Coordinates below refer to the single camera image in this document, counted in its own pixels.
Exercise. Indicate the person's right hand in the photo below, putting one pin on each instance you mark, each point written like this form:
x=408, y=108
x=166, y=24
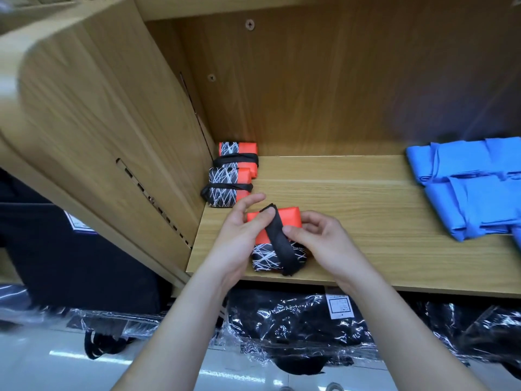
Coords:
x=334, y=248

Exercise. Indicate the person's right shoe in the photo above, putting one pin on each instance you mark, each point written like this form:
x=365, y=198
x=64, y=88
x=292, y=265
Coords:
x=335, y=387

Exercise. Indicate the person's left hand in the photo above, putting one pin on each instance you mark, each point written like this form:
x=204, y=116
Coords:
x=232, y=244

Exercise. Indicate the red bag with black lettering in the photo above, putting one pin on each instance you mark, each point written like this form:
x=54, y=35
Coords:
x=281, y=214
x=228, y=187

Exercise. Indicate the wooden shelf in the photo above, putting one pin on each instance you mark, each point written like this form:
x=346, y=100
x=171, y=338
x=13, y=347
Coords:
x=326, y=85

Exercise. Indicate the dark unwrapped bags group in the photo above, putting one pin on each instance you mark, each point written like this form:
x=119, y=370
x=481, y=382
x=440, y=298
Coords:
x=73, y=256

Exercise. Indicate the white paper tag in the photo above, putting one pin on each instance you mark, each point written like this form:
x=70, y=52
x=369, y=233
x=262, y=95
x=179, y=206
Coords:
x=339, y=306

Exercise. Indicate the black plastic-wrapped bag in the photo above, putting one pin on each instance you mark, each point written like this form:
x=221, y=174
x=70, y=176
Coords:
x=89, y=321
x=480, y=330

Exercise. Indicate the white blue-edged label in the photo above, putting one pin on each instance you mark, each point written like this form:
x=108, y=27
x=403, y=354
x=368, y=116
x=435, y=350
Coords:
x=81, y=222

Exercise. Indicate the person's right forearm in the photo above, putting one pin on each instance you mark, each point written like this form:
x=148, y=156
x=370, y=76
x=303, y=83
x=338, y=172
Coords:
x=407, y=342

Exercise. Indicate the person's left forearm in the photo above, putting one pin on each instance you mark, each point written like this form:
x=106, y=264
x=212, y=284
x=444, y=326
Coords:
x=171, y=342

